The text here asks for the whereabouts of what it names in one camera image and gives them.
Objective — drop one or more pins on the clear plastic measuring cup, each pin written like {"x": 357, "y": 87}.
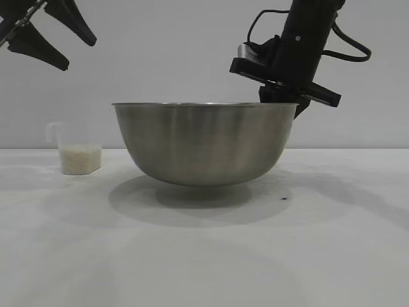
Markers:
{"x": 80, "y": 136}

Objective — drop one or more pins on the stainless steel mixing bowl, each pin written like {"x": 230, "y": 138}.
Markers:
{"x": 204, "y": 144}

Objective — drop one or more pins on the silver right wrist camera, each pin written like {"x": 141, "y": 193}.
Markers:
{"x": 247, "y": 51}

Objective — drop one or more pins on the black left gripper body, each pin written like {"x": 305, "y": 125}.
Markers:
{"x": 12, "y": 6}

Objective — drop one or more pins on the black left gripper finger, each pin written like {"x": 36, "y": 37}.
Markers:
{"x": 35, "y": 48}
{"x": 72, "y": 19}

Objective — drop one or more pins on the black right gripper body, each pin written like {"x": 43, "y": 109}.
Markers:
{"x": 303, "y": 48}

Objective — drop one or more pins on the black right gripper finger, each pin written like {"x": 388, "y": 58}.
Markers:
{"x": 274, "y": 95}
{"x": 302, "y": 105}

